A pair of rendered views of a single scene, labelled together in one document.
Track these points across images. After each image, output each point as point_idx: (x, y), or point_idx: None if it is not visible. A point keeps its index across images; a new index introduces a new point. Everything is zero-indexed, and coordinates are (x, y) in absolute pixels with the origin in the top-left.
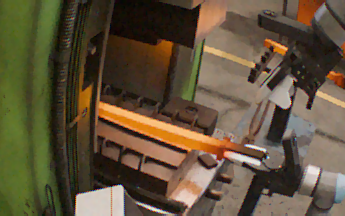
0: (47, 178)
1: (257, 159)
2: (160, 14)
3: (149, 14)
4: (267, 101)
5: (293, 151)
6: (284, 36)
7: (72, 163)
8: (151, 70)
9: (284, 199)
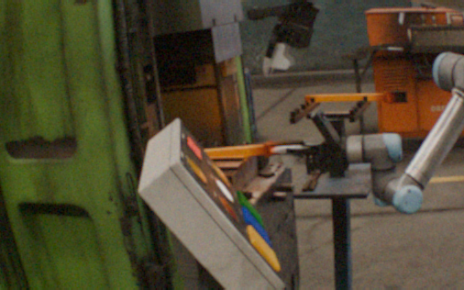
0: (127, 166)
1: (298, 145)
2: (188, 47)
3: (182, 50)
4: (355, 206)
5: (325, 124)
6: None
7: None
8: (209, 134)
9: (395, 272)
